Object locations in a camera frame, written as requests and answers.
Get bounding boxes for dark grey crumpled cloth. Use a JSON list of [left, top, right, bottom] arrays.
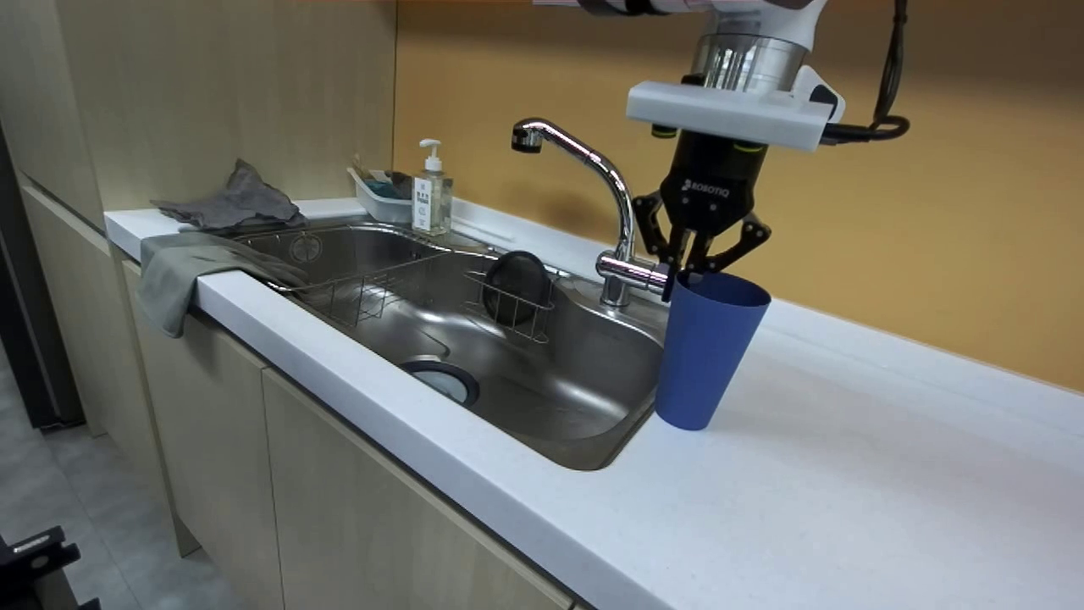
[[164, 160, 303, 235]]

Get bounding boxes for wire sink rack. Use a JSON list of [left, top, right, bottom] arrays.
[[385, 237, 558, 341]]

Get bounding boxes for blue plastic cup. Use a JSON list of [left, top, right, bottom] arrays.
[[657, 276, 772, 429]]

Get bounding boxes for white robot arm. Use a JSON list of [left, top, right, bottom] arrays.
[[514, 0, 845, 304]]

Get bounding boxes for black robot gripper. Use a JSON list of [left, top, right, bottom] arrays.
[[632, 131, 772, 297]]

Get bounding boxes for grey cloth over counter edge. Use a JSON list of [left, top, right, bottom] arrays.
[[140, 235, 249, 336]]

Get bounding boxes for stainless steel sink basin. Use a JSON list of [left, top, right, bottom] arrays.
[[242, 220, 667, 472]]

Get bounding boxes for sink drain strainer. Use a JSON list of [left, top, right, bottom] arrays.
[[404, 364, 482, 407]]

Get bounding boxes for chrome kitchen faucet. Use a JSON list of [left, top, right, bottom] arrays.
[[508, 115, 681, 316]]

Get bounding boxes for black round sink brush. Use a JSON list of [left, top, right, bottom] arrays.
[[482, 250, 551, 327]]

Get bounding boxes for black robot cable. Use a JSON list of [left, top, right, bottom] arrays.
[[821, 0, 915, 150]]

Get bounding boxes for black equipment corner on floor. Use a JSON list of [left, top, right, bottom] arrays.
[[0, 524, 102, 610]]

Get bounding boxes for white soap dish tray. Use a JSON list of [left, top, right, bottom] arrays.
[[350, 167, 413, 226]]

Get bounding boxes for clear soap pump bottle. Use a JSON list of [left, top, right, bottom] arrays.
[[413, 138, 451, 235]]

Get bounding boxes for beige lower cabinet doors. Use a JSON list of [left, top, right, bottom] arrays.
[[23, 186, 572, 610]]

